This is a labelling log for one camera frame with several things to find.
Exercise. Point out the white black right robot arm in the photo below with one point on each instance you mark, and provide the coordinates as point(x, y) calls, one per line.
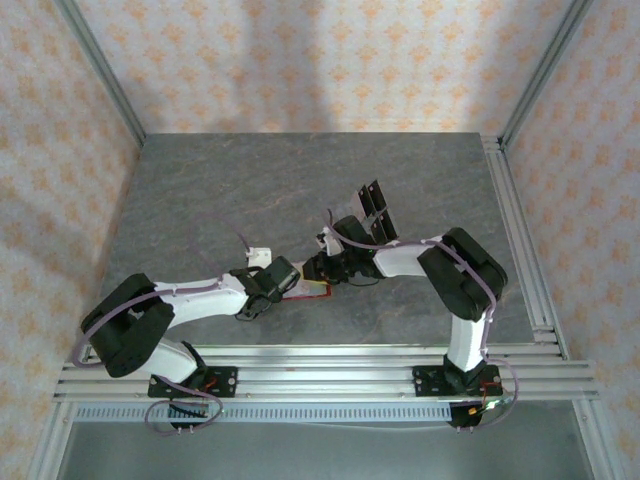
point(460, 270)

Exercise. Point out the red leather card holder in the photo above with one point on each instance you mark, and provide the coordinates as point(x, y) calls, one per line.
point(315, 290)

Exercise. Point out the clear card stand black brackets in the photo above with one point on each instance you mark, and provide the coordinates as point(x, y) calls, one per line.
point(377, 195)

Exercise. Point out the aluminium frame corner post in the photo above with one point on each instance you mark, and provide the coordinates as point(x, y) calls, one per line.
point(102, 70)
point(544, 70)

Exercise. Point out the aluminium frame leg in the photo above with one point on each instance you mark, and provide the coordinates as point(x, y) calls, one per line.
point(597, 445)
point(50, 445)

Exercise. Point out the aluminium table side rail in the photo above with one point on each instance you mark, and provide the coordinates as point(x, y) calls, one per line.
point(520, 240)

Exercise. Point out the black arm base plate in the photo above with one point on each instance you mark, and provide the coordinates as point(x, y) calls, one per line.
point(427, 382)
point(225, 382)

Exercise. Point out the aluminium base mounting rails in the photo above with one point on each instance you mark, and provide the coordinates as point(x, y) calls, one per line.
point(325, 372)

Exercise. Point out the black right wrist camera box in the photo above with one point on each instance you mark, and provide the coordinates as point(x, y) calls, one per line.
point(347, 230)

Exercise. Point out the black controller board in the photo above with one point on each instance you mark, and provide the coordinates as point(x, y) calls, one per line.
point(187, 415)
point(467, 417)

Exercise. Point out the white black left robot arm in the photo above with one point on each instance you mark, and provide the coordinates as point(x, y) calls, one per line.
point(130, 325)

